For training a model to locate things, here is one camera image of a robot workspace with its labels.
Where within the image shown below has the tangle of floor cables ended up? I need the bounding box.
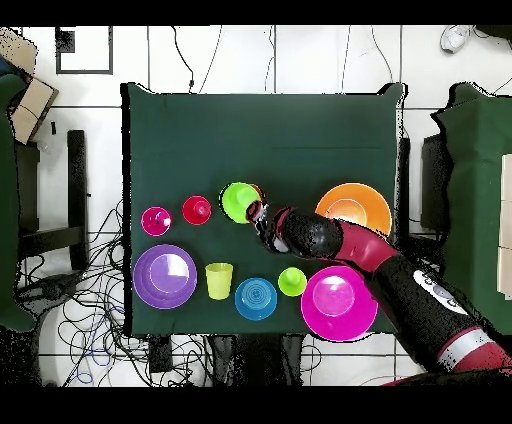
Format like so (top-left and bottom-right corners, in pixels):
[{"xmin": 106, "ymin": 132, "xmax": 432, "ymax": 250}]
[{"xmin": 15, "ymin": 197, "xmax": 237, "ymax": 387}]

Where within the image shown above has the large pink bowl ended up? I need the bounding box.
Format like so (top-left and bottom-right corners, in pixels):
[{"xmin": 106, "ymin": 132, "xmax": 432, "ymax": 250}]
[{"xmin": 300, "ymin": 265, "xmax": 380, "ymax": 343}]

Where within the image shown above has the yellow cup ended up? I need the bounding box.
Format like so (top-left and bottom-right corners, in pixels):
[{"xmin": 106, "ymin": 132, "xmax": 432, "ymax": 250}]
[{"xmin": 205, "ymin": 262, "xmax": 234, "ymax": 301}]

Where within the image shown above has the dark green tablecloth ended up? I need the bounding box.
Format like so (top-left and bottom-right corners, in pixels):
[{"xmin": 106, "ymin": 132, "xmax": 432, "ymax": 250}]
[{"xmin": 120, "ymin": 82, "xmax": 407, "ymax": 337}]

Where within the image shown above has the magenta cup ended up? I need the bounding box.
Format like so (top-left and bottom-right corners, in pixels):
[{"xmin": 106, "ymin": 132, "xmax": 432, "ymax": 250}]
[{"xmin": 140, "ymin": 206, "xmax": 174, "ymax": 238}]

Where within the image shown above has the white shoe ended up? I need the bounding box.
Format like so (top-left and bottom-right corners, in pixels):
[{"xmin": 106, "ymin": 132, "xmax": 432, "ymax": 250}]
[{"xmin": 439, "ymin": 24, "xmax": 476, "ymax": 54}]

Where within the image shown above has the lime green cup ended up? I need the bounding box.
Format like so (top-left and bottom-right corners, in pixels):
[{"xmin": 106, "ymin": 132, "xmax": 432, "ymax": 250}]
[{"xmin": 277, "ymin": 266, "xmax": 308, "ymax": 298}]

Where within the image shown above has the green cloth covered table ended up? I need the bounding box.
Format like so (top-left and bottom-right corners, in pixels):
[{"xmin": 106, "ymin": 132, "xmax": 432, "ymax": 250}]
[
  {"xmin": 0, "ymin": 73, "xmax": 38, "ymax": 333},
  {"xmin": 430, "ymin": 82, "xmax": 512, "ymax": 335}
]

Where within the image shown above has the thin grey cable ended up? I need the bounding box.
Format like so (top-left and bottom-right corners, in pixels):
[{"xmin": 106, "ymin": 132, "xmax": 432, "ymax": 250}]
[{"xmin": 198, "ymin": 25, "xmax": 222, "ymax": 94}]

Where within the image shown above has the stack of white boxes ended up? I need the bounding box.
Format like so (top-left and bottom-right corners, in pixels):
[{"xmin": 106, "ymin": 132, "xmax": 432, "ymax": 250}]
[{"xmin": 496, "ymin": 153, "xmax": 512, "ymax": 301}]

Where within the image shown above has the black power adapter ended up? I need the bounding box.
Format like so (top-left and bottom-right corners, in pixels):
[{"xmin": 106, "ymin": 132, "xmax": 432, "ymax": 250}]
[{"xmin": 148, "ymin": 337, "xmax": 174, "ymax": 373}]

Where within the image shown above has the brown cardboard box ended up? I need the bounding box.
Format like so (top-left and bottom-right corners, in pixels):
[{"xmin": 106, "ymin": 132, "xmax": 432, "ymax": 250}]
[
  {"xmin": 0, "ymin": 26, "xmax": 39, "ymax": 76},
  {"xmin": 9, "ymin": 76, "xmax": 60, "ymax": 145}
]

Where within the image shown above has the purple bowl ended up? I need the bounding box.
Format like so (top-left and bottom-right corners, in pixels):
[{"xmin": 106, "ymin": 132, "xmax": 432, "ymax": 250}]
[{"xmin": 132, "ymin": 244, "xmax": 198, "ymax": 310}]

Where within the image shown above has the black cable with plug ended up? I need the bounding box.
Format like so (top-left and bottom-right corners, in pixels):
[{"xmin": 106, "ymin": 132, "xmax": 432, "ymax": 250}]
[{"xmin": 170, "ymin": 25, "xmax": 196, "ymax": 94}]

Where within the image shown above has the black box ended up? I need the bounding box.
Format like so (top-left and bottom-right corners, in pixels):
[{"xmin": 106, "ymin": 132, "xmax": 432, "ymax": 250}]
[{"xmin": 419, "ymin": 133, "xmax": 454, "ymax": 233}]

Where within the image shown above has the red cup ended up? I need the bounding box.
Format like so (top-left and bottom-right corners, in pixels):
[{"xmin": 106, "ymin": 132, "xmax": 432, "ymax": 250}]
[{"xmin": 181, "ymin": 194, "xmax": 213, "ymax": 226}]

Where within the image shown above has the black chair frame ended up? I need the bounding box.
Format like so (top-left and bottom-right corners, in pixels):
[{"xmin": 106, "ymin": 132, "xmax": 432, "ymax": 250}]
[{"xmin": 15, "ymin": 129, "xmax": 90, "ymax": 273}]

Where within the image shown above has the small green bowl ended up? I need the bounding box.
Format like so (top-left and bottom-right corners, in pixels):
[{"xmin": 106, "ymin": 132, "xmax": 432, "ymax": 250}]
[{"xmin": 219, "ymin": 181, "xmax": 263, "ymax": 225}]

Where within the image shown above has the blue bowl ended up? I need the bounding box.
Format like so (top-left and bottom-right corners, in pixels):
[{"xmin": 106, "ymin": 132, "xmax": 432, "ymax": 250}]
[{"xmin": 234, "ymin": 277, "xmax": 279, "ymax": 322}]

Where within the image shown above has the large orange bowl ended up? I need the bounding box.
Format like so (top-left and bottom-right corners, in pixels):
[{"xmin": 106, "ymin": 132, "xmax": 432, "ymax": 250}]
[{"xmin": 314, "ymin": 182, "xmax": 393, "ymax": 240}]

